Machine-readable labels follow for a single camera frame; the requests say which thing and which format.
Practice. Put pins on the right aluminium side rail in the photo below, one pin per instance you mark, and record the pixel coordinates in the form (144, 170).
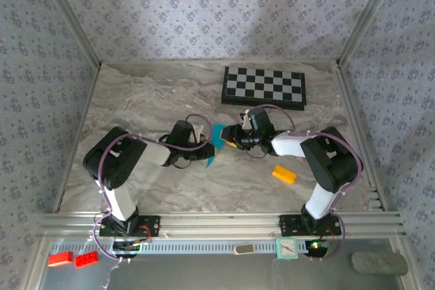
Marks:
(353, 113)

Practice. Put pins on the wide aluminium mounting rail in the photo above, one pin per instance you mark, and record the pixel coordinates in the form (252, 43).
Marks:
(217, 223)

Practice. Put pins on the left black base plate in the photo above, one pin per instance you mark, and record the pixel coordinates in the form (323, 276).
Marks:
(151, 225)

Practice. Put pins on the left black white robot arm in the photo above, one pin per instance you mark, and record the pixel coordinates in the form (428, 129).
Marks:
(113, 159)

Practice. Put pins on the studded red toy brick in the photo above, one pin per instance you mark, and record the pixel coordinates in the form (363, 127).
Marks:
(86, 259)

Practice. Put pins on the yellow toy block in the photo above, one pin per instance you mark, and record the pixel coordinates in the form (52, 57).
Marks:
(283, 174)

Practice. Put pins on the thin aluminium rear rail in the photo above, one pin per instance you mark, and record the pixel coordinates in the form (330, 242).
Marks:
(170, 61)

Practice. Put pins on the aluminium side rail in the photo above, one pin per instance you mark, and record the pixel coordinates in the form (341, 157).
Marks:
(353, 113)
(84, 117)

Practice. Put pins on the small grey oval pad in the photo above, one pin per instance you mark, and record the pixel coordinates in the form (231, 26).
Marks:
(243, 249)

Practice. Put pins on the left aluminium side rail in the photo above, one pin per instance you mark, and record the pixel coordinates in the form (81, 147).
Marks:
(84, 117)

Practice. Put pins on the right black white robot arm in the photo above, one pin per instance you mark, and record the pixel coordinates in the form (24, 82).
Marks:
(333, 161)

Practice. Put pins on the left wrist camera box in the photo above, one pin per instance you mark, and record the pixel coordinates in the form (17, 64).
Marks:
(181, 132)

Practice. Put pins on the aluminium frame post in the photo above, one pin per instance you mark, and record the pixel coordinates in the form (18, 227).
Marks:
(72, 15)
(367, 15)

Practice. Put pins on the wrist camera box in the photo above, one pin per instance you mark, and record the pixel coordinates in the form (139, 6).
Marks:
(181, 132)
(260, 118)

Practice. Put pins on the black grey chessboard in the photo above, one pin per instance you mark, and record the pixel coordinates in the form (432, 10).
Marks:
(265, 88)

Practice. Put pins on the right aluminium frame post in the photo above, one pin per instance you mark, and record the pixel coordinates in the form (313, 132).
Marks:
(367, 15)

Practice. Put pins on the smooth red toy brick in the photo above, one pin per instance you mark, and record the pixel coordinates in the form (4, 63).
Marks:
(60, 259)

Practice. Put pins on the grey stone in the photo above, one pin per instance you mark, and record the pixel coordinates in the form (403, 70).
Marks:
(379, 263)

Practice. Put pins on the teal square clock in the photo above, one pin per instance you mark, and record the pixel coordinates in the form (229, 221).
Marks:
(286, 248)

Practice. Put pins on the left aluminium frame post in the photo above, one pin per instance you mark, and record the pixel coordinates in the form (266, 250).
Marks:
(72, 15)

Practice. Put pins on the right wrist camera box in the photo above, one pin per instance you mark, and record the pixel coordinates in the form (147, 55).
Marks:
(260, 118)

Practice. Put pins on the blue cloth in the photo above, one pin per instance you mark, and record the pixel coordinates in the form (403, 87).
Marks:
(215, 133)

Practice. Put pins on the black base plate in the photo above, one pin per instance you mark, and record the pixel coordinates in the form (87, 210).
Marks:
(151, 225)
(289, 225)

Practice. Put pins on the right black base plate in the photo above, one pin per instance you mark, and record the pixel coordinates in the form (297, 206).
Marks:
(289, 225)

